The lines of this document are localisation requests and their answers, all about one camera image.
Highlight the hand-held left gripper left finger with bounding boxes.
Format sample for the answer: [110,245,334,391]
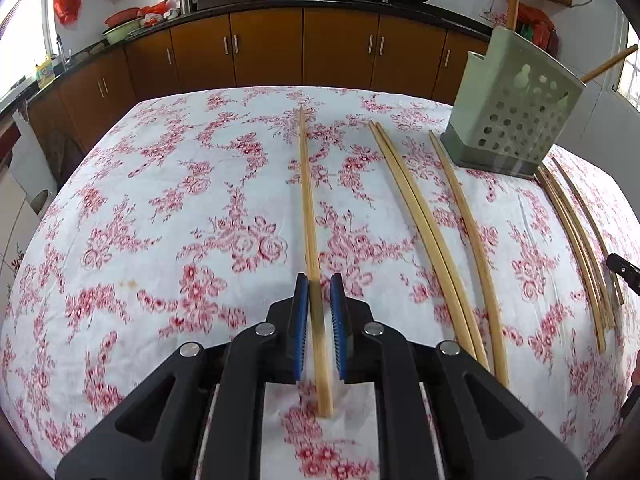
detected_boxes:
[55,273,310,480]

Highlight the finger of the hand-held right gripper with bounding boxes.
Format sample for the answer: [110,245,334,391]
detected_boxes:
[606,254,640,293]

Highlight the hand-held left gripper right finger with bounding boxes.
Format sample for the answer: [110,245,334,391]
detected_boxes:
[330,273,586,480]

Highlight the green perforated chopstick holder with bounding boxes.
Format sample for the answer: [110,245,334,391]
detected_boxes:
[440,26,587,179]

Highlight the red floral white tablecloth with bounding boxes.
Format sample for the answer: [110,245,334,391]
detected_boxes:
[0,85,640,480]

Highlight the barred window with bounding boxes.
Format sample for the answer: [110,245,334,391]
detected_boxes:
[612,10,640,108]

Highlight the red bag on counter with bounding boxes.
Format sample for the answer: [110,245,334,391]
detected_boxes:
[515,2,558,53]

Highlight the brown wooden base cabinets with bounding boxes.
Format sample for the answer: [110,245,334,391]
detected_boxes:
[27,7,493,151]

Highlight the black kitchen countertop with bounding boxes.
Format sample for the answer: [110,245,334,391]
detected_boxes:
[0,0,493,116]

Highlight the green basin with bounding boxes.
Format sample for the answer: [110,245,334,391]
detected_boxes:
[102,19,143,45]

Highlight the red and white bags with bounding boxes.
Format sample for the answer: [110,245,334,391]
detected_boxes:
[140,0,177,26]

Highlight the red basin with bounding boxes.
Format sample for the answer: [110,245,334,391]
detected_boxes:
[105,7,142,28]

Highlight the hanging red plastic bag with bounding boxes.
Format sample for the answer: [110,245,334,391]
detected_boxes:
[54,0,83,25]

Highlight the bright window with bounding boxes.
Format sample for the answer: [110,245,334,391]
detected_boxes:
[0,0,56,101]

